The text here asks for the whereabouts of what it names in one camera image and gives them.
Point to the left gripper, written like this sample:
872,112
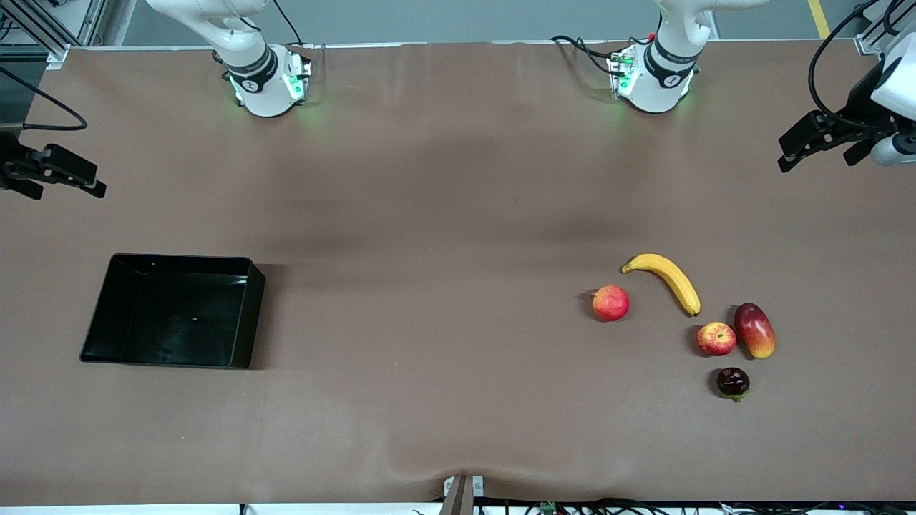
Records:
861,107

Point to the black plastic box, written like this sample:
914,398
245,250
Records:
172,315

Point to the yellow banana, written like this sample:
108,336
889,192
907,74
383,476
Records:
673,277

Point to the red yellow apple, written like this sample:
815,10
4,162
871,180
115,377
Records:
716,339

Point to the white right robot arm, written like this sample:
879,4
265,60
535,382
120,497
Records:
250,71

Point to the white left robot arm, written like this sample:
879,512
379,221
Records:
665,71

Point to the red apple left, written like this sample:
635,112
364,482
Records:
611,303

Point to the red yellow mango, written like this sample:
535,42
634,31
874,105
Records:
755,330

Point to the dark purple mangosteen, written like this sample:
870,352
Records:
733,382

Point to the brown table cover mat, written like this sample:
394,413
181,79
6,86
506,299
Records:
458,186

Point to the aluminium frame profile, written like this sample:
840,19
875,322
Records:
876,32
43,32

